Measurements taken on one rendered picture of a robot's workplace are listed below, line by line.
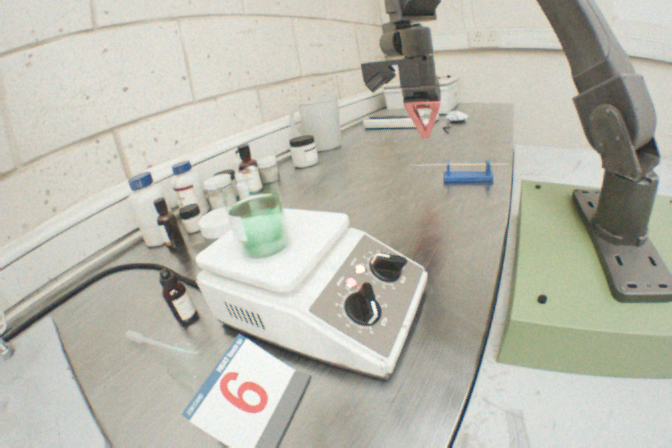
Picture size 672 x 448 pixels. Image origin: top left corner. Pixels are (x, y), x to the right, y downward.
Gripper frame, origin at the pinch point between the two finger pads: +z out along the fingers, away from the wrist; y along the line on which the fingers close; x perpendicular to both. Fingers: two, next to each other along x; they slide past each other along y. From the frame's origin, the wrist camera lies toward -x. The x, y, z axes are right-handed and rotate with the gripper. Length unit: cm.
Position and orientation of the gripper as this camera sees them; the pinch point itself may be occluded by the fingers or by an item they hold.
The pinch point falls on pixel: (425, 131)
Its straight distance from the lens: 60.5
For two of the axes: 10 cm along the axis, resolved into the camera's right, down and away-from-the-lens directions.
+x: 9.3, 0.1, -3.6
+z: 1.6, 8.9, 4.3
